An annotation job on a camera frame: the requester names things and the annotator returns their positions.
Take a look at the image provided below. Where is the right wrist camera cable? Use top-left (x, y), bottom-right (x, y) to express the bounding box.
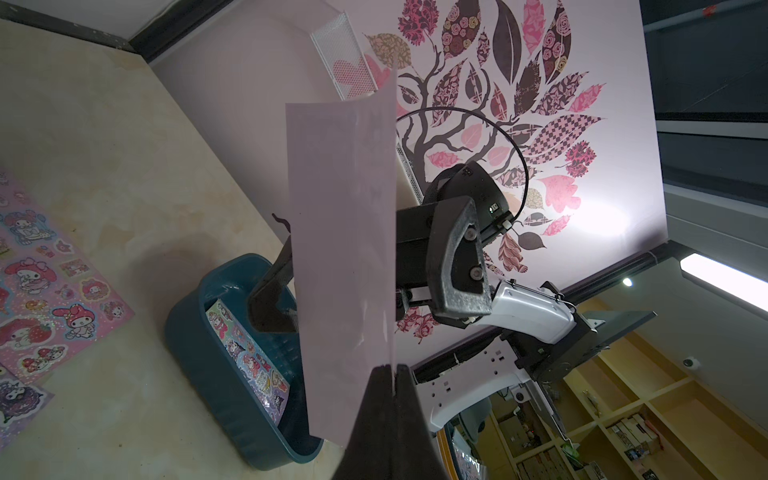
top-left (395, 106), bottom-right (530, 229)

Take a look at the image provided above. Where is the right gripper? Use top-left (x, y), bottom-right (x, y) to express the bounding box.
top-left (247, 196), bottom-right (492, 334)

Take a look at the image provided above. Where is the white wire basket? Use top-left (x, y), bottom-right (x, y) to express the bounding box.
top-left (310, 12), bottom-right (424, 210)

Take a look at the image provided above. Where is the teal plastic storage box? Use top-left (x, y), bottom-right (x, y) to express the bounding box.
top-left (164, 254), bottom-right (323, 471)

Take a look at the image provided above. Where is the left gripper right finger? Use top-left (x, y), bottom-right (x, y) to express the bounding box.
top-left (392, 364), bottom-right (448, 480)

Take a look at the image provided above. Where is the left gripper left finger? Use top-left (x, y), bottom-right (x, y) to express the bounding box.
top-left (332, 365), bottom-right (395, 480)

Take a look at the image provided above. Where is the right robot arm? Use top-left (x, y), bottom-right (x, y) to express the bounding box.
top-left (247, 163), bottom-right (652, 431)

